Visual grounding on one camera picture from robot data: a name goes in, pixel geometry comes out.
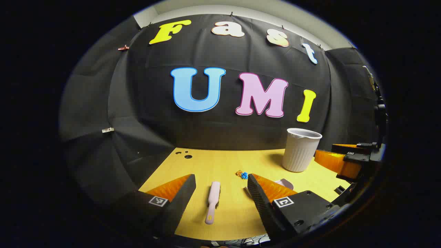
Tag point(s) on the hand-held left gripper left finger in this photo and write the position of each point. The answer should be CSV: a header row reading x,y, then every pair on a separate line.
x,y
179,199

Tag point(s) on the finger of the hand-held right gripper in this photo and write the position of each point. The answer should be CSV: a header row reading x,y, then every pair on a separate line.
x,y
356,159
361,148

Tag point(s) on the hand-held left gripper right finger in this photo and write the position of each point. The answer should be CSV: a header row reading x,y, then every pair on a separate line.
x,y
262,203

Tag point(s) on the pink dustpan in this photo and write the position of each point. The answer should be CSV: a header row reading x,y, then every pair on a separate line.
x,y
284,183

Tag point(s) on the blue paper ball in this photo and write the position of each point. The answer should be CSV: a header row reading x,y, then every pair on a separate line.
x,y
244,176

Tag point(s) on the small pink broom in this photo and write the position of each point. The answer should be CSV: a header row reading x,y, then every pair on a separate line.
x,y
213,196

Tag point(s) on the white ribbed garbage bin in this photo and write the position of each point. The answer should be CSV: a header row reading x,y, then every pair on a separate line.
x,y
299,155

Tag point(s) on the yellow wooden desktop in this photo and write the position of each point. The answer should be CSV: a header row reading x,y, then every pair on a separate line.
x,y
224,165

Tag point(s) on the black backdrop cloth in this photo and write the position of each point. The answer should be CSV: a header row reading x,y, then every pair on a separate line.
x,y
155,120

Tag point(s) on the silver metal clip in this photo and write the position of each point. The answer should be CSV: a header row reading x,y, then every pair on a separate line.
x,y
108,130

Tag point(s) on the red clip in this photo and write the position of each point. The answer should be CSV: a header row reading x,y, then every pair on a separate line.
x,y
123,48

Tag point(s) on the black desk edge bracket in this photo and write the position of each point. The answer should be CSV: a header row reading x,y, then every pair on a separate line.
x,y
339,190

